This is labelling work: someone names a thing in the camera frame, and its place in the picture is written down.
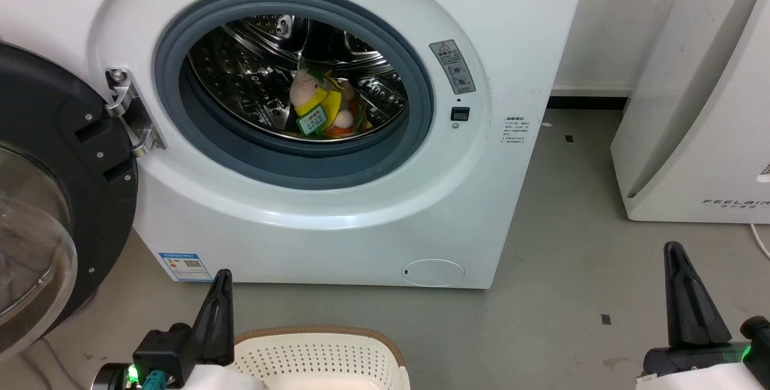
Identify pink plush toy yellow clothes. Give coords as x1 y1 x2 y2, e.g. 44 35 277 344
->
289 66 373 139

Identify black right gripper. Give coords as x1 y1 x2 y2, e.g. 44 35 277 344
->
642 241 750 377

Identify round white filter cover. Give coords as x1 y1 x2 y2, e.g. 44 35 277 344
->
401 259 466 287

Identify white power cable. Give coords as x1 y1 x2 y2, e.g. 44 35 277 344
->
749 223 770 260

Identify white perforated laundry basket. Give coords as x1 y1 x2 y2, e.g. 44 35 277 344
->
231 326 411 390

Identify white air purifier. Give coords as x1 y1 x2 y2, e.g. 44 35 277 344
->
611 0 770 224

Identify blue energy label sticker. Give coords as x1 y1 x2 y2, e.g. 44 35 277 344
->
158 252 213 283

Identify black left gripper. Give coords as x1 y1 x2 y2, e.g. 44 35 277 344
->
132 269 235 387

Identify dark washing machine door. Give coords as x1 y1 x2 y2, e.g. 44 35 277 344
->
0 41 140 362

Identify grey rubber door gasket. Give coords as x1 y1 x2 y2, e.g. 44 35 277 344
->
153 0 435 191

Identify stainless steel washer drum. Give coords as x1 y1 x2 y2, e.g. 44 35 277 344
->
187 14 410 143

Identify grey warning sticker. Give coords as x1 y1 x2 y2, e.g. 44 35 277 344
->
429 40 476 95

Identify small printed text label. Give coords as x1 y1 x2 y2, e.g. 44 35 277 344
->
502 116 531 146

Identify white front-load washing machine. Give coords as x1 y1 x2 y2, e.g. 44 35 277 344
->
0 0 590 289

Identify metal door hinge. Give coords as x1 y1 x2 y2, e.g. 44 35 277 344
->
105 68 167 158

